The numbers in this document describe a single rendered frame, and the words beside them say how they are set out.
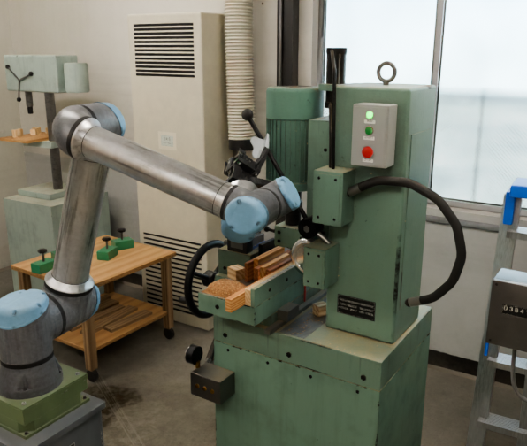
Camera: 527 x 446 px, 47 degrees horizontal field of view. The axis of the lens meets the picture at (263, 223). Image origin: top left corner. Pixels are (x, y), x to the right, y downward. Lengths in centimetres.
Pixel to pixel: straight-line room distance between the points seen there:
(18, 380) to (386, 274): 109
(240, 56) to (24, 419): 213
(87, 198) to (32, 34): 301
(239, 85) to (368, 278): 179
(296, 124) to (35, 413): 112
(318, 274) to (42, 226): 252
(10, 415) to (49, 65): 241
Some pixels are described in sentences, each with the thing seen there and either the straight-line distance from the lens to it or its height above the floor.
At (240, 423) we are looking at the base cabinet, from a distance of 209.
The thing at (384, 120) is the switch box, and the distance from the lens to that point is 157.
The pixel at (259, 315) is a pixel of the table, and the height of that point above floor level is 87.
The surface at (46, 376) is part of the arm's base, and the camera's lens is 193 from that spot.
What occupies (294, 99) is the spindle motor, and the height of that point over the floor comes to 147.
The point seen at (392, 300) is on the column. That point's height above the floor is 94.
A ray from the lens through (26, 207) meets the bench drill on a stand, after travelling 402.
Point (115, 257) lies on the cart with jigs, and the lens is 337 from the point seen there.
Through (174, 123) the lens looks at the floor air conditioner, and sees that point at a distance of 344.
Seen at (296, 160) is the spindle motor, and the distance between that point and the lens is 182.
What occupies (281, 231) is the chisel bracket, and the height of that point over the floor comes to 105.
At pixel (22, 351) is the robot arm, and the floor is 79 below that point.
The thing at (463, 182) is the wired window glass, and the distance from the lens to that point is 312.
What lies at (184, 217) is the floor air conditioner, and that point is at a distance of 351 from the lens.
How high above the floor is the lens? 162
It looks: 16 degrees down
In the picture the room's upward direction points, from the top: straight up
